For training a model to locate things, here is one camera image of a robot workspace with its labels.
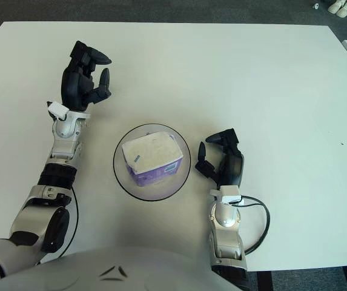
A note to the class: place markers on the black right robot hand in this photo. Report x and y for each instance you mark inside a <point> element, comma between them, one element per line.
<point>232,165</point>

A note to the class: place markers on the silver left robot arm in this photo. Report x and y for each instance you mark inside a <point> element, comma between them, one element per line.
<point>55,182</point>

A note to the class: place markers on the purple tissue paper pack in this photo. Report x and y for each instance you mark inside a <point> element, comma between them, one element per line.
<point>152,154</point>

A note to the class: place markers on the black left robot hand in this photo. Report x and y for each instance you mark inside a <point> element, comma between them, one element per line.
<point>76,88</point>

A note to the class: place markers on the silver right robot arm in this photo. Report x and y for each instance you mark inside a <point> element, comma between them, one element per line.
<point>226,219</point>

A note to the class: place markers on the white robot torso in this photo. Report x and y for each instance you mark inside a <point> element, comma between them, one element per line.
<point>115,272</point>

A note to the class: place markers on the white plate with black rim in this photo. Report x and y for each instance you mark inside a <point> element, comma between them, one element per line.
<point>118,169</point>

